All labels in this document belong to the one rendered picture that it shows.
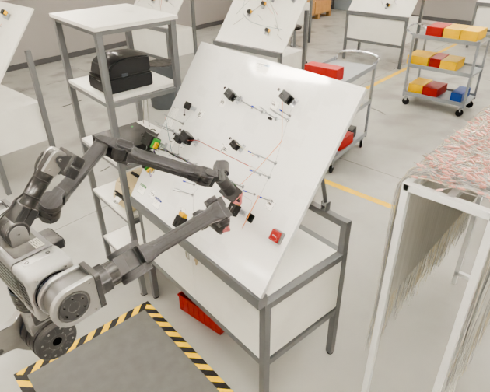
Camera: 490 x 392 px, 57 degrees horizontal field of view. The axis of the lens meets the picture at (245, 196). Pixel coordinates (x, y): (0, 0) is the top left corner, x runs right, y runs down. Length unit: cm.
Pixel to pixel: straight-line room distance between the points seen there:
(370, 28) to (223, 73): 646
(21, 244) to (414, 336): 249
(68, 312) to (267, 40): 525
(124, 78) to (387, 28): 653
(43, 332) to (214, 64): 169
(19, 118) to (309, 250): 334
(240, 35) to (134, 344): 452
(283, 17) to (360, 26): 296
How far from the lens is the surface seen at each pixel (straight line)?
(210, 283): 246
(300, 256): 239
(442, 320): 339
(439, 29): 668
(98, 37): 255
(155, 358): 300
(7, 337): 171
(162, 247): 140
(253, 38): 630
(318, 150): 201
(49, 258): 134
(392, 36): 868
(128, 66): 274
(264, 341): 228
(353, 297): 337
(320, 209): 240
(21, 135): 495
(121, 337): 316
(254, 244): 209
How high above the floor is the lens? 231
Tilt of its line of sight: 32 degrees down
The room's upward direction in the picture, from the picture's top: 1 degrees counter-clockwise
